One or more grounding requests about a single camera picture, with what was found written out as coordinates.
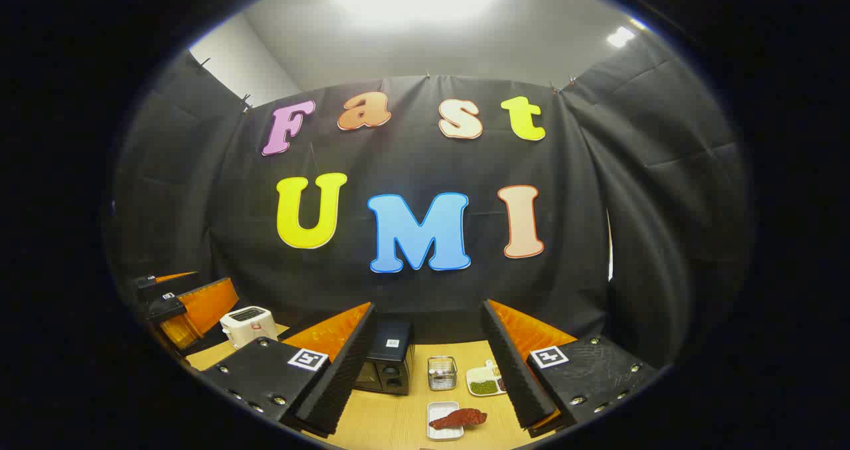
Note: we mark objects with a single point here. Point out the black electric oven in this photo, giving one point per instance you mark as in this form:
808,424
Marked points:
392,364

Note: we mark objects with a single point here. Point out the white toaster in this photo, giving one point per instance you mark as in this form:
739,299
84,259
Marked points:
247,325

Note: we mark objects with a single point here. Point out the red-brown meat strip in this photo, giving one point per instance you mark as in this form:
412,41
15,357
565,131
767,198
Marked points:
458,417

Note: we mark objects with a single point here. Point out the small rectangular ceiling light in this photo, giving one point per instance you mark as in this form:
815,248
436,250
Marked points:
621,36

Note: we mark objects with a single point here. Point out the white rectangular plate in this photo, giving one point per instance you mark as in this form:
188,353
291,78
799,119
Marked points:
439,433

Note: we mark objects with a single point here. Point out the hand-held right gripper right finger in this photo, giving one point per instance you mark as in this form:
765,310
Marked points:
508,364

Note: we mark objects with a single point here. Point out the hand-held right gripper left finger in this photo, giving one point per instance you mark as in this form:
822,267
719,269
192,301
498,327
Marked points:
345,370

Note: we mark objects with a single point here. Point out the black backdrop cloth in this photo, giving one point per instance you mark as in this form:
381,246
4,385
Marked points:
584,237

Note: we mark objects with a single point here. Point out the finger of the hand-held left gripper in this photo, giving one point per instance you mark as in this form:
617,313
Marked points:
169,287
202,310

